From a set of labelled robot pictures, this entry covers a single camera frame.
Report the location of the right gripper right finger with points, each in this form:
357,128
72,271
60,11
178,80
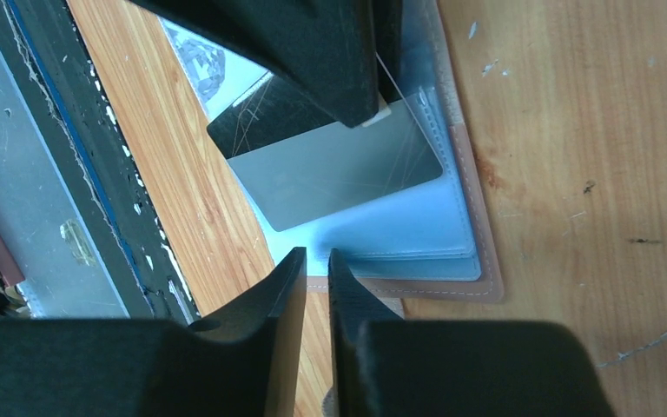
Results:
385,365

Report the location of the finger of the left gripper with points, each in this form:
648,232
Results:
330,51

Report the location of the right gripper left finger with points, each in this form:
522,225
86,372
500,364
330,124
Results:
241,360

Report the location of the black credit card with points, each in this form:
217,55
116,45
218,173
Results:
298,164

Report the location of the pink card holder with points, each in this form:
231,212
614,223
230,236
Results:
432,240

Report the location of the aluminium rail frame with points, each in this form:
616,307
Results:
64,274

